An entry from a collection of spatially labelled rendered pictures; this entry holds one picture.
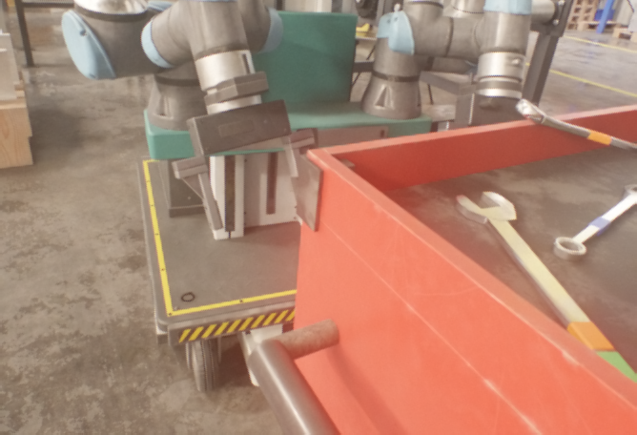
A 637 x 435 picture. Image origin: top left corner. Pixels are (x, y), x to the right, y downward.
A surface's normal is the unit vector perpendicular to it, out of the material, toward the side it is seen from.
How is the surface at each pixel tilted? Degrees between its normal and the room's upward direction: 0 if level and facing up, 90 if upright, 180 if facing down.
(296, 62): 90
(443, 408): 90
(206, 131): 67
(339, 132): 90
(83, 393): 0
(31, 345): 0
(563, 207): 0
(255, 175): 90
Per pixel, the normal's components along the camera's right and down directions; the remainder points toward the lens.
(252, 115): 0.43, 0.07
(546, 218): 0.08, -0.88
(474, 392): -0.87, 0.17
